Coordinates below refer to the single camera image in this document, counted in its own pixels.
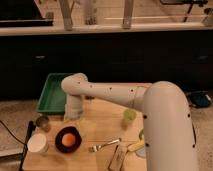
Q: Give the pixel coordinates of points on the yellow banana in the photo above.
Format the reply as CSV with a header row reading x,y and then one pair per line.
x,y
136,146

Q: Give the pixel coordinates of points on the small metal cup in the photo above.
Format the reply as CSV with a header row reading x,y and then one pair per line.
x,y
42,122

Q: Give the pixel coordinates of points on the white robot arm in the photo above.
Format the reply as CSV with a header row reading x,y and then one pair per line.
x,y
170,143

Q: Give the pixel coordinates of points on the silver fork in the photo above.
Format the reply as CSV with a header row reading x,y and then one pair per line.
x,y
96,148

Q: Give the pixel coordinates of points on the dark red grapes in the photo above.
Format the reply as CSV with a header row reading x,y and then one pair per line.
x,y
89,97

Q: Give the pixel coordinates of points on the purple bowl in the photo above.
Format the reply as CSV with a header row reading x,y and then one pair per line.
x,y
77,140

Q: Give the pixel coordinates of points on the wooden block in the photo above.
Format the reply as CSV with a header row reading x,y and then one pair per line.
x,y
117,158

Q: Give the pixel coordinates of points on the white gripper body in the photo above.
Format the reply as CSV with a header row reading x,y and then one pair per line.
x,y
73,107

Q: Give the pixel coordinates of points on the blue bag on floor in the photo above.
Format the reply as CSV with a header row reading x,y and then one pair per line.
x,y
199,99

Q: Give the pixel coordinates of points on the white paper cup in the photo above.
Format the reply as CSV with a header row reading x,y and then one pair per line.
x,y
37,143

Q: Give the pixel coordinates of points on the green plastic tray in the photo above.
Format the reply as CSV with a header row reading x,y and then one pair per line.
x,y
52,99

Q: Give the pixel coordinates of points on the red orange apple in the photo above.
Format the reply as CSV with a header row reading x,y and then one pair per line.
x,y
68,139

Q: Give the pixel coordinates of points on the green plastic cup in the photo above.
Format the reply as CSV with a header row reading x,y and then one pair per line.
x,y
129,115

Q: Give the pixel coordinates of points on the light blue cloth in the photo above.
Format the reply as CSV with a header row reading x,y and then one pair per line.
x,y
141,153

